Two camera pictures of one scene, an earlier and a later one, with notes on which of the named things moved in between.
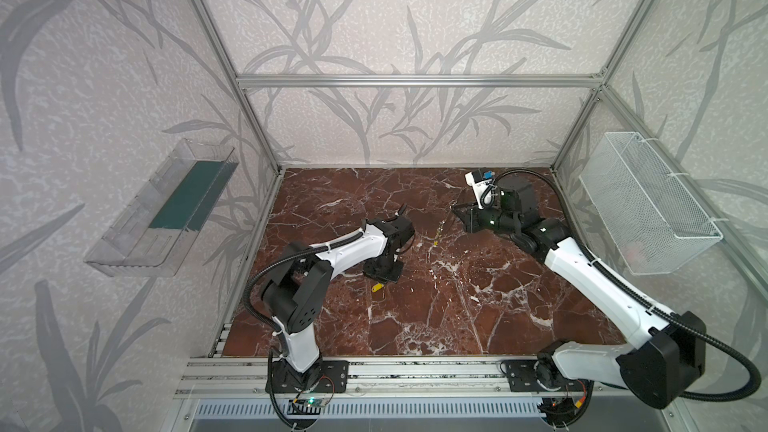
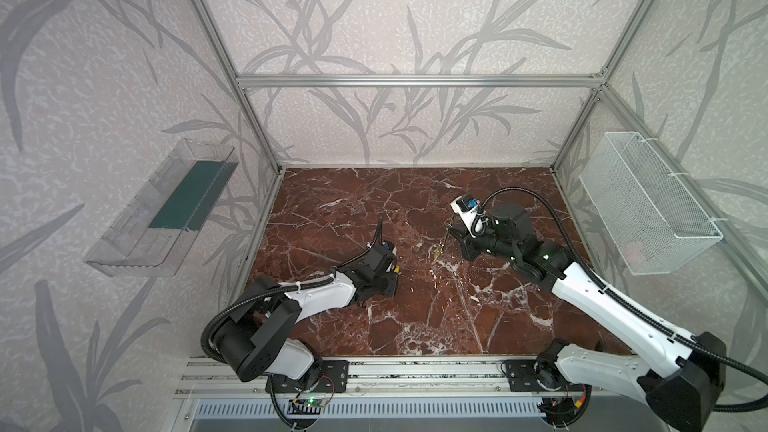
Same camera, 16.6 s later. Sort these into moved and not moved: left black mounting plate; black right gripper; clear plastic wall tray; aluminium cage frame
Moved: black right gripper
Not moved: aluminium cage frame; clear plastic wall tray; left black mounting plate
